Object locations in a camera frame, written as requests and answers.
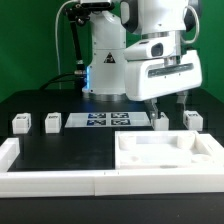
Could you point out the white U-shaped obstacle fence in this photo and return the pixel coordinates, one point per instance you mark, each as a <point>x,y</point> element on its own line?
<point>193,179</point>

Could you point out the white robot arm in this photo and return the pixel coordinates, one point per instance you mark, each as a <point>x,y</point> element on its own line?
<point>125,23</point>

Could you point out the white marker tag sheet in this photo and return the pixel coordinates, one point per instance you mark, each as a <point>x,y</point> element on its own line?
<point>107,119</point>

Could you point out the white square tabletop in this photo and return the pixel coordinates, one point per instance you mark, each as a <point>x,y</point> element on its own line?
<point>159,149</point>

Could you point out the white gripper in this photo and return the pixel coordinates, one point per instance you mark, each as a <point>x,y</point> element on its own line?
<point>153,70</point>

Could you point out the black camera on mount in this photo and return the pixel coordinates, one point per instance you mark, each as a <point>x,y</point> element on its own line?
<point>96,4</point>

